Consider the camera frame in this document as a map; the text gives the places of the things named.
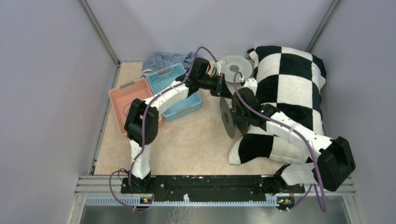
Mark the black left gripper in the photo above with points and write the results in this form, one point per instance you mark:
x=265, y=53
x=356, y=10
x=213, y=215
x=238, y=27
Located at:
x=220, y=88

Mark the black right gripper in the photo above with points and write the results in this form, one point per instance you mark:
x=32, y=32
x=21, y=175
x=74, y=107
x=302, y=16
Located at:
x=237, y=111

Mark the black cable spool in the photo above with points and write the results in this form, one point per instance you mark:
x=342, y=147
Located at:
x=227, y=119

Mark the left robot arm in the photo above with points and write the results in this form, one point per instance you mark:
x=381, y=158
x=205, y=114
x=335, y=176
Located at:
x=142, y=120

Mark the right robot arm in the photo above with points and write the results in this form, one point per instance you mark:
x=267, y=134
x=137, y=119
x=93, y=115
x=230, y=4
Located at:
x=332, y=159

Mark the black white checkered pillow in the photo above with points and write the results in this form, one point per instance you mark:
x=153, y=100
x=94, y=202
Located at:
x=290, y=80

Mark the blue perforated plastic basket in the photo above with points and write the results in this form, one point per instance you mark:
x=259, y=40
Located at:
x=173, y=102

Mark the blue white striped cloth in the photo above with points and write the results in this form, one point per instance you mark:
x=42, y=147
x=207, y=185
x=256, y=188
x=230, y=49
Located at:
x=161, y=60

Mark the pink perforated plastic basket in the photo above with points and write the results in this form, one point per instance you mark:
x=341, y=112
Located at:
x=122, y=96

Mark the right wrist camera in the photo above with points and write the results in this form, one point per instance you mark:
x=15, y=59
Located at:
x=252, y=84

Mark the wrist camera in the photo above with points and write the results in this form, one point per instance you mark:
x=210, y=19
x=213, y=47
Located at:
x=220, y=66
x=252, y=84

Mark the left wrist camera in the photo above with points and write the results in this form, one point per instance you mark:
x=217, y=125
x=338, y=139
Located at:
x=220, y=66

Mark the grey cable spool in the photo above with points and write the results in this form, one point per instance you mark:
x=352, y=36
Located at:
x=232, y=64

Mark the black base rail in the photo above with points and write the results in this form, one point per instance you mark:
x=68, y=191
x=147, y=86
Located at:
x=210, y=188

